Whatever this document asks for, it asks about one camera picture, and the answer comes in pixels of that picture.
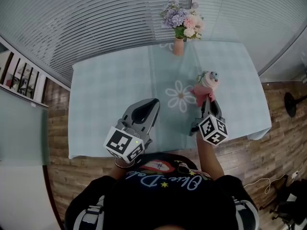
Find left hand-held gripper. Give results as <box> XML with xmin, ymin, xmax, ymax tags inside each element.
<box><xmin>103</xmin><ymin>98</ymin><xmax>161</xmax><ymax>164</ymax></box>

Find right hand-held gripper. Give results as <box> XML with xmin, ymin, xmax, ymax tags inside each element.
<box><xmin>189</xmin><ymin>99</ymin><xmax>228</xmax><ymax>146</ymax></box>

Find pink cloth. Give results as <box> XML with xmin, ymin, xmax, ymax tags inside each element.
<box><xmin>189</xmin><ymin>84</ymin><xmax>216</xmax><ymax>107</ymax></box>

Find white water bottle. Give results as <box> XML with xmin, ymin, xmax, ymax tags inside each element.
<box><xmin>196</xmin><ymin>70</ymin><xmax>219</xmax><ymax>91</ymax></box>

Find person's left forearm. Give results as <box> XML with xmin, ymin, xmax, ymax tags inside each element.
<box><xmin>109</xmin><ymin>161</ymin><xmax>130</xmax><ymax>181</ymax></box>

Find person's right forearm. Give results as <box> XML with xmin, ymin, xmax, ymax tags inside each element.
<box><xmin>196</xmin><ymin>135</ymin><xmax>225</xmax><ymax>181</ymax></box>

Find light blue tablecloth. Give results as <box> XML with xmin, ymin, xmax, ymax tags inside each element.
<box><xmin>68</xmin><ymin>41</ymin><xmax>272</xmax><ymax>160</ymax></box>

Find pink vase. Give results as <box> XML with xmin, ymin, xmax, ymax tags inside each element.
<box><xmin>173</xmin><ymin>37</ymin><xmax>185</xmax><ymax>56</ymax></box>

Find round black side table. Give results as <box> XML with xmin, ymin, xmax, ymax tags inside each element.
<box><xmin>284</xmin><ymin>92</ymin><xmax>307</xmax><ymax>118</ymax></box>

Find person's torso in black shirt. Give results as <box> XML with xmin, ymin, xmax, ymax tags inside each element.
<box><xmin>64</xmin><ymin>152</ymin><xmax>260</xmax><ymax>230</ymax></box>

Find purple and pink flower bouquet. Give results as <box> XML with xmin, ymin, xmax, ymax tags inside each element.
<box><xmin>160</xmin><ymin>0</ymin><xmax>205</xmax><ymax>41</ymax></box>

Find frosted glass door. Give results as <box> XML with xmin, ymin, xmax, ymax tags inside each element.
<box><xmin>0</xmin><ymin>87</ymin><xmax>51</xmax><ymax>167</ymax></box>

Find black office chair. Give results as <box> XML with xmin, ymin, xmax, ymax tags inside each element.
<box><xmin>270</xmin><ymin>180</ymin><xmax>307</xmax><ymax>230</ymax></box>

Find metal bracelet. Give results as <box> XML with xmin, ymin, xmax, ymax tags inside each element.
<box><xmin>114</xmin><ymin>157</ymin><xmax>135</xmax><ymax>169</ymax></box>

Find white cable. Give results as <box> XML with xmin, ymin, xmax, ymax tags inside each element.
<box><xmin>243</xmin><ymin>173</ymin><xmax>288</xmax><ymax>195</ymax></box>

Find grey white shoulder strap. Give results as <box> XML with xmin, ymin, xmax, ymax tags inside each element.
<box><xmin>73</xmin><ymin>195</ymin><xmax>105</xmax><ymax>230</ymax></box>
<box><xmin>231</xmin><ymin>196</ymin><xmax>260</xmax><ymax>230</ymax></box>

